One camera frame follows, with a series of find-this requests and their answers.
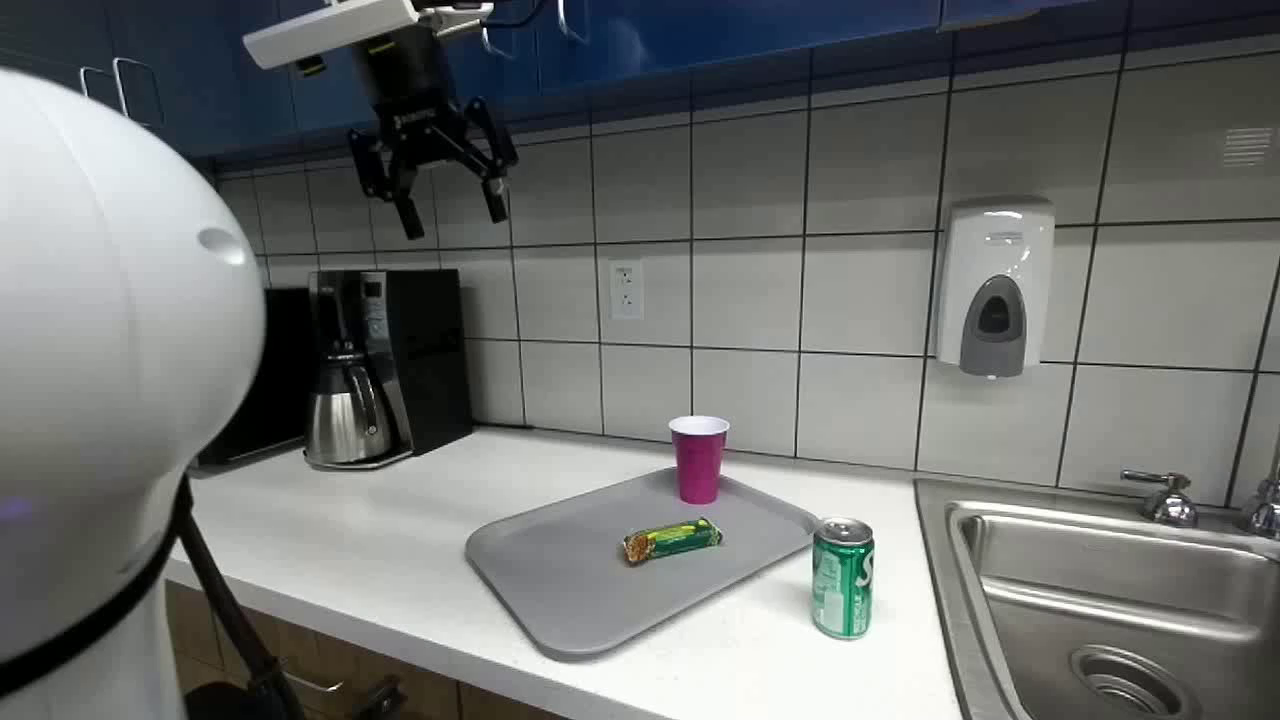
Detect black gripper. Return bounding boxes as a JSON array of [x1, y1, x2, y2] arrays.
[[346, 18, 522, 244]]

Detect green snack sachet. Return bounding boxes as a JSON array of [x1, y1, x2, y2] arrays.
[[616, 512, 729, 567]]

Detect grey plastic tray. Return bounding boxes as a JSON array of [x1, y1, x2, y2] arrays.
[[461, 462, 821, 663]]

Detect black coffee maker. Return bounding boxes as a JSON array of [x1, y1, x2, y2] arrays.
[[312, 269, 480, 472]]

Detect stainless steel coffee carafe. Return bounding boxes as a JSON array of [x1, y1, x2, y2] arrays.
[[305, 338, 402, 472]]

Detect magenta plastic cup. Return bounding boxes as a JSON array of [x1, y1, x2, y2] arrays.
[[663, 412, 737, 508]]

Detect wooden base cabinets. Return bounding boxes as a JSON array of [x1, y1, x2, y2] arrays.
[[165, 577, 562, 720]]

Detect green soda can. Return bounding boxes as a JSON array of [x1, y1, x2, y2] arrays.
[[806, 517, 878, 645]]

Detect stainless steel sink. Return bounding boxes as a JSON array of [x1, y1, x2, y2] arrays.
[[913, 475, 1280, 720]]

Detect chrome gooseneck faucet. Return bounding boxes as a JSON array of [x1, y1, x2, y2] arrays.
[[1242, 457, 1280, 541]]

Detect white wall power outlet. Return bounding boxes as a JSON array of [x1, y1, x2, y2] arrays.
[[604, 254, 648, 327]]

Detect blue wall cabinets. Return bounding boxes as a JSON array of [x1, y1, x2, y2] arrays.
[[0, 0, 1280, 171]]

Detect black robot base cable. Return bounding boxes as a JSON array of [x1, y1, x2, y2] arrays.
[[169, 475, 312, 720]]

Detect white wall soap dispenser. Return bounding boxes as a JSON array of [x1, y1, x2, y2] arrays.
[[933, 195, 1054, 380]]

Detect chrome faucet handle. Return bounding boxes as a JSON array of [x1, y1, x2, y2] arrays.
[[1117, 467, 1198, 529]]

